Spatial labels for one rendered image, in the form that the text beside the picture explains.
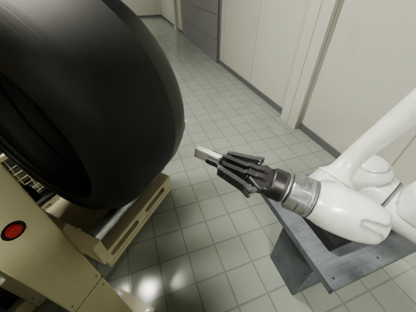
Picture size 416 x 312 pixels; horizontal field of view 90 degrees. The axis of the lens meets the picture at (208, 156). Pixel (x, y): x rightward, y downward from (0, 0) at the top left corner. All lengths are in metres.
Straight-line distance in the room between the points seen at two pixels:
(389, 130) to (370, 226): 0.23
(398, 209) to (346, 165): 0.30
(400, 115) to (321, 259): 0.60
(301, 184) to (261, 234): 1.27
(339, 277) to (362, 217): 0.51
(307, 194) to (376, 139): 0.24
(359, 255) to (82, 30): 1.12
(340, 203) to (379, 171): 0.42
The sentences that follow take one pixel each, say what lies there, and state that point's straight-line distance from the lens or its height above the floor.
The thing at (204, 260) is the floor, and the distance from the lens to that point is 1.61.
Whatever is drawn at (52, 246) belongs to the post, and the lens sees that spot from 0.74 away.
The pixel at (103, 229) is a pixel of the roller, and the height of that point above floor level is 0.92.
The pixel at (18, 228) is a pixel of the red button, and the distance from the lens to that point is 0.64.
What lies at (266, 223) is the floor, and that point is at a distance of 1.79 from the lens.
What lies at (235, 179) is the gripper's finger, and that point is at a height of 1.13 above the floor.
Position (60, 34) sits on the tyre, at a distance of 0.45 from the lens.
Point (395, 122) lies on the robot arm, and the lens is 0.64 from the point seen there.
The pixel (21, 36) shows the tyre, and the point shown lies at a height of 1.41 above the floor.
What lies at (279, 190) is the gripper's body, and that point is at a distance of 0.49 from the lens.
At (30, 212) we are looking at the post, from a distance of 0.64.
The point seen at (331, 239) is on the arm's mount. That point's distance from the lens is 1.00.
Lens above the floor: 1.48
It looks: 41 degrees down
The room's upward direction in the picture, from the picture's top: straight up
